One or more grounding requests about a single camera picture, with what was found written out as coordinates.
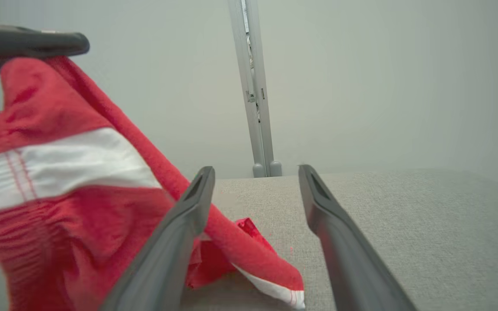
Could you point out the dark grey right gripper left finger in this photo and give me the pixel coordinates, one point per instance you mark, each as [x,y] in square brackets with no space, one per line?
[167,259]

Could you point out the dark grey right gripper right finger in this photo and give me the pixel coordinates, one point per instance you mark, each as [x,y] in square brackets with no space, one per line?
[348,259]

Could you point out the red and white jersey garment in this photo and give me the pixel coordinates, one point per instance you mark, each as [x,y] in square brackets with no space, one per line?
[67,172]

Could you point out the grey metal double post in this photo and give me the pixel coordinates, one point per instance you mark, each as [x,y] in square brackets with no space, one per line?
[255,108]

